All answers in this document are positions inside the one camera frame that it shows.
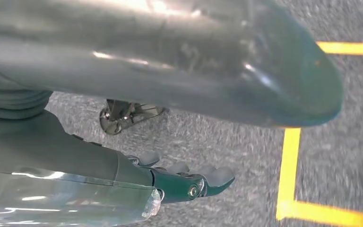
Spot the grey robot right foot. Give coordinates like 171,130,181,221
99,99,170,136

